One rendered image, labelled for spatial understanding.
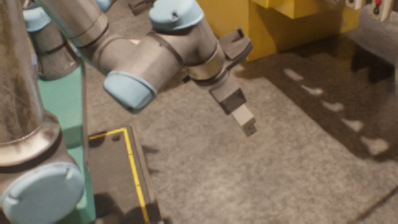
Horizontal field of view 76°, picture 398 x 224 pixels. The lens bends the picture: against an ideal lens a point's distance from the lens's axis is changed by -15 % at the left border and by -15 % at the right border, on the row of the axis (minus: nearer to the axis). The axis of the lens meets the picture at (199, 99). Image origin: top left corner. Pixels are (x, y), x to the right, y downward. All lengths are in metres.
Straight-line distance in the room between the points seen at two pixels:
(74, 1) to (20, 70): 0.18
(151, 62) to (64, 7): 0.16
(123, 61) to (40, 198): 0.22
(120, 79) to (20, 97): 0.15
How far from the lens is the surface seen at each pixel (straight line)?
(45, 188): 0.38
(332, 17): 2.69
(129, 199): 1.07
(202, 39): 0.46
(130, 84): 0.42
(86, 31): 0.49
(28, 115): 0.35
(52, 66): 0.98
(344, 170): 1.58
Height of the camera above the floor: 1.18
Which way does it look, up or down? 38 degrees down
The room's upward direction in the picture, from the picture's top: 6 degrees counter-clockwise
